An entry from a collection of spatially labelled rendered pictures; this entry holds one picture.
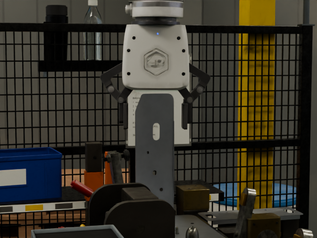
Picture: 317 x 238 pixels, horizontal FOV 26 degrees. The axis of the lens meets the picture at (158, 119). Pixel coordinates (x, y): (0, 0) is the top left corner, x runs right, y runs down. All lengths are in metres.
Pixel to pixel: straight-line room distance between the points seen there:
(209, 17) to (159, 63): 3.24
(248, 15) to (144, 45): 1.40
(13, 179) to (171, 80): 1.06
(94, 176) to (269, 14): 0.87
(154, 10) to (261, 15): 1.42
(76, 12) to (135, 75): 3.19
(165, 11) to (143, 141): 0.99
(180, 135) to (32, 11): 2.12
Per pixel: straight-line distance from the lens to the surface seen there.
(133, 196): 1.30
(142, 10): 1.03
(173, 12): 1.03
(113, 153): 1.67
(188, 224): 1.86
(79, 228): 1.17
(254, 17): 2.41
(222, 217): 1.93
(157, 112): 1.98
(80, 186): 1.67
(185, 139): 2.30
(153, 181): 2.00
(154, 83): 1.03
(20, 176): 2.03
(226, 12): 4.29
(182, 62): 1.04
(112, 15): 4.21
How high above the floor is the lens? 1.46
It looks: 5 degrees down
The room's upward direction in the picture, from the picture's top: straight up
